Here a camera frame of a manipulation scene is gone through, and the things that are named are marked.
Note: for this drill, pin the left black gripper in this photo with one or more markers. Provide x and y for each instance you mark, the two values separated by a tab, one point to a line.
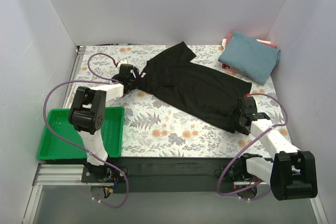
134	76

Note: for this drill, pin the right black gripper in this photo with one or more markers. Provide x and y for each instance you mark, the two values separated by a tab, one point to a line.
238	115

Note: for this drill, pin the black t shirt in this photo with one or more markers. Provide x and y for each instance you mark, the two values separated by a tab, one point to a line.
205	93

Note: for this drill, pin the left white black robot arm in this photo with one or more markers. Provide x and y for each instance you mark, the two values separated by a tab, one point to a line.
87	114

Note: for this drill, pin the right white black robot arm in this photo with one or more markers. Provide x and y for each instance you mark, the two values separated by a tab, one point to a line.
291	174

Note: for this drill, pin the folded red t shirt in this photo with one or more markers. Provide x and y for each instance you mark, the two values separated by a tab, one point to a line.
224	66

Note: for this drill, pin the folded teal t shirt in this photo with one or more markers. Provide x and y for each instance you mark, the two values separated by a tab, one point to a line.
249	56

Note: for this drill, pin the floral patterned table mat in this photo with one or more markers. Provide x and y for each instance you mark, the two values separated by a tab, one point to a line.
153	128

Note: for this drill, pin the green plastic tray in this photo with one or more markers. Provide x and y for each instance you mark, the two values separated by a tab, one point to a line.
53	148

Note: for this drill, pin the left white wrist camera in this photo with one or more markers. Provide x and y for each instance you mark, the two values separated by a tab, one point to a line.
122	61

